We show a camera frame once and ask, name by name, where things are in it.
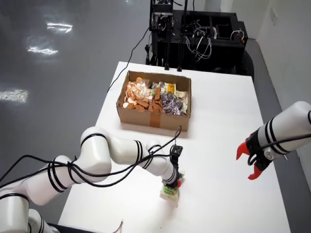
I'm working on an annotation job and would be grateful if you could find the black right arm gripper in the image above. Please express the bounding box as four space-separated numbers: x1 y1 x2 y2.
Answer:
235 132 276 181

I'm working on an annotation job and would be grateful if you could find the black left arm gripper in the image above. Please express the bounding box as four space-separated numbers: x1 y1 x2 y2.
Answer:
161 179 182 193

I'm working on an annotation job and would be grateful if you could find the green white snack packet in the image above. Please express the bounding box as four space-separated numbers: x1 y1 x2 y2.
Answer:
159 171 187 208

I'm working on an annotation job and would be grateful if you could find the beige snack packet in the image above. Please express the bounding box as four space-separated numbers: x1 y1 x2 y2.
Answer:
176 90 189 102

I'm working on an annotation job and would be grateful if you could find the dotted chocolate cookie bag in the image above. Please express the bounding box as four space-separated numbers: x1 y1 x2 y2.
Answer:
160 93 185 117

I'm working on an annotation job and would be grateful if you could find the brown cardboard box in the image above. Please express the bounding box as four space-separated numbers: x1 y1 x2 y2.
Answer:
116 70 192 133

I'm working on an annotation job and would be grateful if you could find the large brown biscuit packet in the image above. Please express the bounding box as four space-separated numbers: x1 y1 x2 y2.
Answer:
148 98 164 114

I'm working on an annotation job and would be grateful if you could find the round orange cookie pack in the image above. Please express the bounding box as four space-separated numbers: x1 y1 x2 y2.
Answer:
122 96 151 112

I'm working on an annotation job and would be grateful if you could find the pastel pink candy bag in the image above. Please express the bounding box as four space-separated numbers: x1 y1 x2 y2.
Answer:
143 88 156 103

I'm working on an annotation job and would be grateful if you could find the orange cracker bag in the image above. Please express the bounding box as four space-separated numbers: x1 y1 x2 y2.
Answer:
125 77 153 103

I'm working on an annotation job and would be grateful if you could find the black equipment cart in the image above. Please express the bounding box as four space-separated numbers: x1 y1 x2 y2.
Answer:
148 9 255 81

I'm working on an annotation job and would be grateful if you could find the thin black clamp pole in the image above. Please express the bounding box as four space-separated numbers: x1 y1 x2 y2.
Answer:
164 14 171 71
176 0 190 72

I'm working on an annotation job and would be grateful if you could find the black electronics stack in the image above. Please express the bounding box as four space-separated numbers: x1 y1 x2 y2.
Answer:
149 0 174 32

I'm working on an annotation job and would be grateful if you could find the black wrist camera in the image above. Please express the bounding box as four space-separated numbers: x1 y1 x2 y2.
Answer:
170 144 184 172

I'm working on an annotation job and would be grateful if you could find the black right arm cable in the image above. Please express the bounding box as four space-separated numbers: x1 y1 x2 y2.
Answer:
247 133 311 166

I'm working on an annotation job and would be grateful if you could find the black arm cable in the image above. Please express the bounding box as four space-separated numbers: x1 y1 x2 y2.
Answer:
0 125 183 188
247 133 311 166

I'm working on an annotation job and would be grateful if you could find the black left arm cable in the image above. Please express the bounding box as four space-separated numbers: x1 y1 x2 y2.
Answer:
0 125 183 188

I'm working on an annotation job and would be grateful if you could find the white cable bundle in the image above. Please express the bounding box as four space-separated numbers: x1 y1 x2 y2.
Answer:
185 21 212 62

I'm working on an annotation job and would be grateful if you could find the short white cable loop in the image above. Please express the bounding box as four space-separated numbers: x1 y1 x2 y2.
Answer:
230 28 244 41

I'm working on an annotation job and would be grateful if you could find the black floor cable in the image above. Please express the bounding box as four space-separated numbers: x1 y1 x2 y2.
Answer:
107 28 151 92

